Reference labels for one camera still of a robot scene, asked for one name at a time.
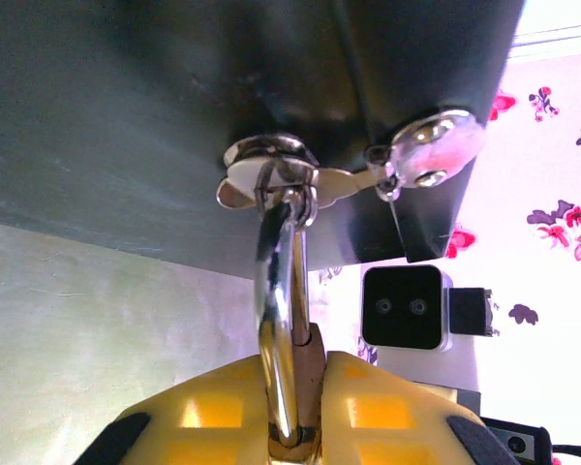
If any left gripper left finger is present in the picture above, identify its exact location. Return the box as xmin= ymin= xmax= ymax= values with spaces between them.
xmin=72 ymin=353 xmax=275 ymax=465

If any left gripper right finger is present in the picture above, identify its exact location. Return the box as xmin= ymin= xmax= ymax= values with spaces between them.
xmin=319 ymin=350 xmax=520 ymax=465

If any brass padlock with silver shackle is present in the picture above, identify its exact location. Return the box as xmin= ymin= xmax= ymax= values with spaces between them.
xmin=253 ymin=186 xmax=329 ymax=465

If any silver tin box latch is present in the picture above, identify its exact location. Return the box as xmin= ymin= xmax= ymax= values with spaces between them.
xmin=216 ymin=108 xmax=488 ymax=229

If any starry night print tin box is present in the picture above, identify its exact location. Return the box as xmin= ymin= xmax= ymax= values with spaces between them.
xmin=0 ymin=0 xmax=527 ymax=280

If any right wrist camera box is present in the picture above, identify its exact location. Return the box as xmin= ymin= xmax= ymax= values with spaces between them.
xmin=360 ymin=263 xmax=455 ymax=354

